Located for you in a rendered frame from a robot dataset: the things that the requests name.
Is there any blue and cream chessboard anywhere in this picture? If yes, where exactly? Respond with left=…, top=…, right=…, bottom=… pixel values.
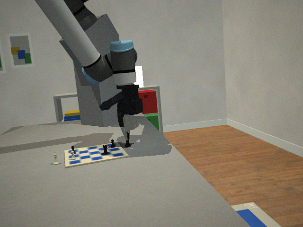
left=64, top=142, right=129, bottom=168

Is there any white bishop chess piece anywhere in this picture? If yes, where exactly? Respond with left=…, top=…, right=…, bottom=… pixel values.
left=54, top=152, right=60, bottom=165

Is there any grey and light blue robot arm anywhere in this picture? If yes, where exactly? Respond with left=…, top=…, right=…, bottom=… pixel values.
left=35, top=0, right=137, bottom=86

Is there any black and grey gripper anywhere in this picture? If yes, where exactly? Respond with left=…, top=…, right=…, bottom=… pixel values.
left=116, top=84, right=143, bottom=140

